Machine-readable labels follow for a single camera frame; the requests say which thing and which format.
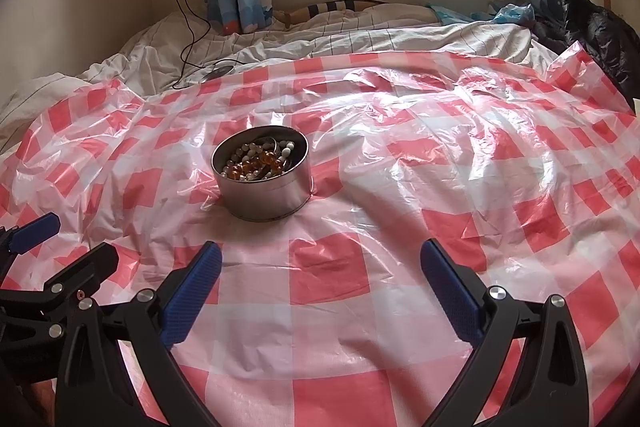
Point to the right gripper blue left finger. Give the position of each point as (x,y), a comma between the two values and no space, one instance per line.
(94,387)

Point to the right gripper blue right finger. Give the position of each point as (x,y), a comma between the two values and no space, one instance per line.
(549,386)

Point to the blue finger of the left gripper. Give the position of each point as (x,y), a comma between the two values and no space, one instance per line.
(17,241)
(85,274)

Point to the thin silver bangle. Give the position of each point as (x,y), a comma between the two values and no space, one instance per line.
(275,153)

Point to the round silver metal tin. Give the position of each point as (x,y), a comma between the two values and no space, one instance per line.
(253,192)

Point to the red white checkered plastic sheet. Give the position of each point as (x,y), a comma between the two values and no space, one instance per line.
(324,318)

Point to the white striped duvet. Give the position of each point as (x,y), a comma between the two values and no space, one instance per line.
(167,53)

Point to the black striped pillow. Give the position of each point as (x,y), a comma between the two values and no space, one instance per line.
(308,12)

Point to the black puffy jacket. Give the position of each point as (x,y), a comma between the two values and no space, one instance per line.
(606,37)

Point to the light blue plastic bag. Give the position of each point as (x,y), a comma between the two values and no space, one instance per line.
(523,15)

